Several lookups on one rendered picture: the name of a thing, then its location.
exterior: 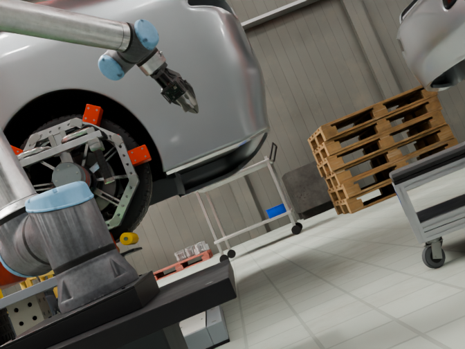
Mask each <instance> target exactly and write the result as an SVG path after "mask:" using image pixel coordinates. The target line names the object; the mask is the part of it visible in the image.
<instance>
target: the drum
mask: <svg viewBox="0 0 465 349"><path fill-rule="evenodd" d="M52 180H53V184H54V185H55V187H56V188H57V187H60V186H63V185H66V184H70V183H73V182H76V181H83V182H85V183H86V184H87V185H88V187H90V185H91V175H90V174H89V172H88V171H87V170H86V169H85V168H83V167H82V166H80V165H78V164H76V163H72V162H65V163H61V164H59V165H58V166H57V167H56V168H55V169H54V171H53V174H52Z"/></svg>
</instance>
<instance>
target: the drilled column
mask: <svg viewBox="0 0 465 349"><path fill-rule="evenodd" d="M6 309H7V311H8V314H9V316H10V320H11V321H12V325H13V328H14V329H15V333H16V335H17V336H18V335H20V334H21V333H23V332H25V331H27V330H28V329H30V328H32V327H33V326H35V325H37V324H38V323H40V322H42V321H43V320H45V319H48V318H49V317H50V316H53V315H52V313H51V309H50V307H49V305H48V302H47V300H46V297H45V294H44V292H42V293H39V294H35V295H34V296H31V297H28V298H26V299H24V300H22V301H19V302H16V303H14V304H12V305H9V306H7V307H6Z"/></svg>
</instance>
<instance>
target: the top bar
mask: <svg viewBox="0 0 465 349"><path fill-rule="evenodd" d="M94 137H98V138H102V137H104V136H103V134H102V131H101V130H100V129H99V130H98V131H95V132H92V133H90V134H87V135H85V136H82V137H80V138H77V139H74V140H72V141H69V142H67V143H64V144H62V145H58V146H57V147H54V148H51V149H49V150H46V151H44V152H40V153H39V154H36V155H34V156H30V157H28V158H26V159H23V160H21V161H19V162H20V164H21V166H22V167H24V168H26V167H28V166H30V165H33V164H36V163H39V162H40V161H44V160H46V159H49V158H51V157H53V156H56V155H58V154H61V153H64V152H67V151H69V150H72V149H74V148H77V147H80V146H81V145H84V144H87V140H89V139H91V138H94Z"/></svg>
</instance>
